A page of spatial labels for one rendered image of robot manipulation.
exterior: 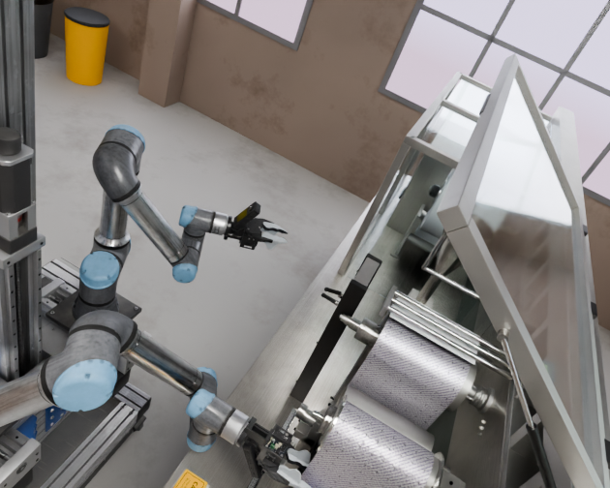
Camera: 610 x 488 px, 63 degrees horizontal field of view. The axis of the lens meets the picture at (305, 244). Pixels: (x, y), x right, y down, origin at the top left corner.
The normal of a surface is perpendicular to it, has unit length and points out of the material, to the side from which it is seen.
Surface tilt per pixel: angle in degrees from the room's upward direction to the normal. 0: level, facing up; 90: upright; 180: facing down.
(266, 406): 0
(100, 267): 8
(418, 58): 90
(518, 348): 90
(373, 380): 92
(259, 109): 90
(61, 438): 0
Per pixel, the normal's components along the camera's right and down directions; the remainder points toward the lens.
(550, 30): -0.39, 0.48
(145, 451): 0.32, -0.74
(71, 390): 0.27, 0.61
